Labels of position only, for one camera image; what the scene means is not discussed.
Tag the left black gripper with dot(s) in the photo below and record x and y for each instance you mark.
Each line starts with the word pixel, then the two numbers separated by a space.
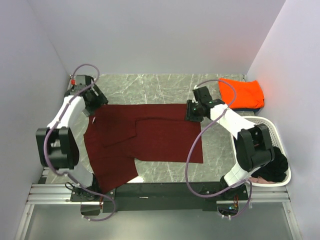
pixel 101 100

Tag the pink garment in basket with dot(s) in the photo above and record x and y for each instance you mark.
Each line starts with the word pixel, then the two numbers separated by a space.
pixel 257 181

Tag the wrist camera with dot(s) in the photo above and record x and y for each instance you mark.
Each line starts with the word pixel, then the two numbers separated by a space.
pixel 202 95
pixel 79 82

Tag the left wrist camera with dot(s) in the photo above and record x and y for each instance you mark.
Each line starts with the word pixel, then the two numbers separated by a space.
pixel 79 82

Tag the folded orange t-shirt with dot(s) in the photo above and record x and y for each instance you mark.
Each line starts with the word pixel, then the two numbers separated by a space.
pixel 249 95

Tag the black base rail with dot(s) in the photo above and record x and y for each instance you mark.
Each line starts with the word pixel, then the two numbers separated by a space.
pixel 158 196

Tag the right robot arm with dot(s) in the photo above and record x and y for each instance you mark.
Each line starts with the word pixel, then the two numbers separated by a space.
pixel 253 145

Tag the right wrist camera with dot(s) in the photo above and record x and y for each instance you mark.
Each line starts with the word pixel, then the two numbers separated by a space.
pixel 202 95

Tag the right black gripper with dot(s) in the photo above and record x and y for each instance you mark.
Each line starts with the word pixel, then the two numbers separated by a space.
pixel 189 115

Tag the white plastic laundry basket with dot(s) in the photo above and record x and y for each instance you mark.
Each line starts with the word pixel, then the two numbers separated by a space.
pixel 276 142

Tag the dark red t-shirt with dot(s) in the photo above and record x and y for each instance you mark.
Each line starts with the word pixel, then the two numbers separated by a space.
pixel 117 135

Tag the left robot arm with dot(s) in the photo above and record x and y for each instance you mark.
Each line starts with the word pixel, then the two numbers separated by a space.
pixel 56 144

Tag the black garment in basket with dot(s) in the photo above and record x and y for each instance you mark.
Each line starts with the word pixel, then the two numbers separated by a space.
pixel 275 171

